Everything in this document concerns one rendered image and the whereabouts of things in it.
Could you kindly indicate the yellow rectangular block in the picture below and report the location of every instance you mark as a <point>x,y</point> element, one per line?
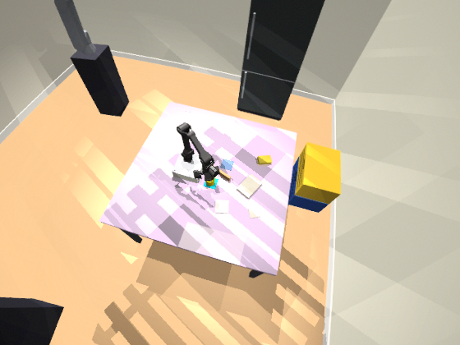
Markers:
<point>265,159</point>

